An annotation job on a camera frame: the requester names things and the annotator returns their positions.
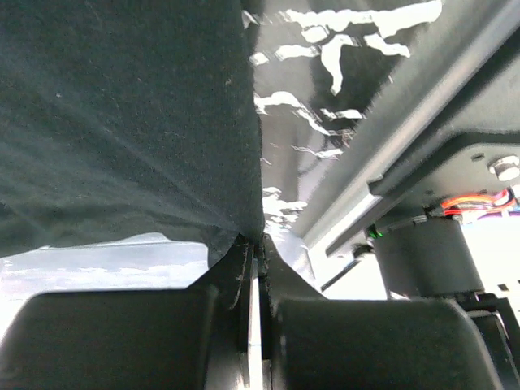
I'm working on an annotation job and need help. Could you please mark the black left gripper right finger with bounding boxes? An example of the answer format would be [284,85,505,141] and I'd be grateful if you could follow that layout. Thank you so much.
[258,236,502,389]

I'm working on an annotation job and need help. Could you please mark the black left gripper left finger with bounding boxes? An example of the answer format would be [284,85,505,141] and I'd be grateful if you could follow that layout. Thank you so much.
[1,236,254,389]

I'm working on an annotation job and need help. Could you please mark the black t shirt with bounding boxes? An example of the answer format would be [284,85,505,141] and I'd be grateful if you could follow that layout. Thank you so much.
[1,1,264,260]

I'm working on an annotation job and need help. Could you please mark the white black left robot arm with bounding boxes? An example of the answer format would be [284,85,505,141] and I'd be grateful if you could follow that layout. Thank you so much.
[1,219,519,389]

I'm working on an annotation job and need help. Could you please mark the black marble pattern mat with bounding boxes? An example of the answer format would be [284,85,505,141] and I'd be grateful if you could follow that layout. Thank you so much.
[242,1,443,241]

